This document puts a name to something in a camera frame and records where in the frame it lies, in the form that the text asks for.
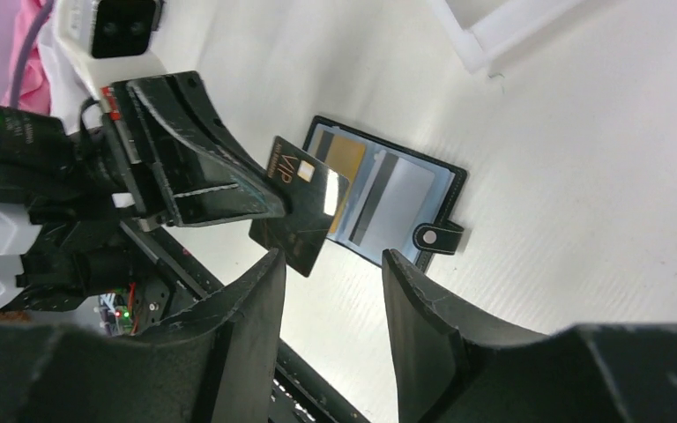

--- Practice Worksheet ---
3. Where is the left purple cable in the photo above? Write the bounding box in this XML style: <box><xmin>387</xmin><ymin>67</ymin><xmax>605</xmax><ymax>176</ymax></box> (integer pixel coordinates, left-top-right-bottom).
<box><xmin>8</xmin><ymin>0</ymin><xmax>56</xmax><ymax>109</ymax></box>

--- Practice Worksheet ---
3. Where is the pink cloth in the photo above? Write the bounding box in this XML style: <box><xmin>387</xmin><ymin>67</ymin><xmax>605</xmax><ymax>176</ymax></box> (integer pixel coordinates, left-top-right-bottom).
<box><xmin>2</xmin><ymin>0</ymin><xmax>52</xmax><ymax>115</ymax></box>

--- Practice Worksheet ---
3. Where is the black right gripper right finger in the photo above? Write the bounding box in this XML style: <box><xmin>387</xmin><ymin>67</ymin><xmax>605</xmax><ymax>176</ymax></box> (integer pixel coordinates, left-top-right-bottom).
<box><xmin>382</xmin><ymin>249</ymin><xmax>545</xmax><ymax>422</ymax></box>

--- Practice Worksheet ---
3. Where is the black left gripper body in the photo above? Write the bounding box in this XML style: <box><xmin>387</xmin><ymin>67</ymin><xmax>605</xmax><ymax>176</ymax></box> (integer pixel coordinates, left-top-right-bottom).
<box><xmin>70</xmin><ymin>81</ymin><xmax>174</xmax><ymax>231</ymax></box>

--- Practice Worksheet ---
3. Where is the white cloth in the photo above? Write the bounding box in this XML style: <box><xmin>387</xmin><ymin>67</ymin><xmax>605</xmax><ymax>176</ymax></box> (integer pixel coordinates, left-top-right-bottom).
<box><xmin>37</xmin><ymin>19</ymin><xmax>92</xmax><ymax>135</ymax></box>

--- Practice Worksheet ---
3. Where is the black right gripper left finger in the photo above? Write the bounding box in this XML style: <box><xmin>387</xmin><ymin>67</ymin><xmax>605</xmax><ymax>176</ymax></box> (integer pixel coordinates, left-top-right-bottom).
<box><xmin>135</xmin><ymin>249</ymin><xmax>286</xmax><ymax>422</ymax></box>

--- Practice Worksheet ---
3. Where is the clear plastic card box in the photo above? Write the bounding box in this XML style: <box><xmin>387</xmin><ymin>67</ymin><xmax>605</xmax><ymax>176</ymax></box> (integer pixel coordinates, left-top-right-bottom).
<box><xmin>428</xmin><ymin>0</ymin><xmax>582</xmax><ymax>74</ymax></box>

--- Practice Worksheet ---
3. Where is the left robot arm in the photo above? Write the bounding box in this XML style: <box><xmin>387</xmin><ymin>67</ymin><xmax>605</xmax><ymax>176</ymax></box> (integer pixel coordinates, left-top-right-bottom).
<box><xmin>0</xmin><ymin>71</ymin><xmax>287</xmax><ymax>311</ymax></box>

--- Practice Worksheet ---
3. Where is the grey striped card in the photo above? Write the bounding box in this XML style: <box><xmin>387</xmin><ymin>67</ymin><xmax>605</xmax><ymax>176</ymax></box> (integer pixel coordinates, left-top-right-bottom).
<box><xmin>348</xmin><ymin>153</ymin><xmax>435</xmax><ymax>256</ymax></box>

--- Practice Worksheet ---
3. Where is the black VIP card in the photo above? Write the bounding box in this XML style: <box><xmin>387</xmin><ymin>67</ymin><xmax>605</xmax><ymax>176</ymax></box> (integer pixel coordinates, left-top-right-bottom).
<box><xmin>249</xmin><ymin>137</ymin><xmax>349</xmax><ymax>277</ymax></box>

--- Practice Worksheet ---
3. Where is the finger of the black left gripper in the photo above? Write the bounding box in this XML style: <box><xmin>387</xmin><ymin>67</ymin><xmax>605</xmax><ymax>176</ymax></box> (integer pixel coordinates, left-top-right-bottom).
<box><xmin>126</xmin><ymin>71</ymin><xmax>287</xmax><ymax>227</ymax></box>

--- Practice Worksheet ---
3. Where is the gold VIP card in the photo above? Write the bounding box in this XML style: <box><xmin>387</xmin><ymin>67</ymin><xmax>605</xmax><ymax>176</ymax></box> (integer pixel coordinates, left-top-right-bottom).
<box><xmin>308</xmin><ymin>125</ymin><xmax>368</xmax><ymax>242</ymax></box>

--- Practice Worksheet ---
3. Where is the black card holder wallet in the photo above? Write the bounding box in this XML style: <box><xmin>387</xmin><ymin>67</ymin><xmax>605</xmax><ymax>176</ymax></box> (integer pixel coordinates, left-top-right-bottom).
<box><xmin>302</xmin><ymin>115</ymin><xmax>468</xmax><ymax>271</ymax></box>

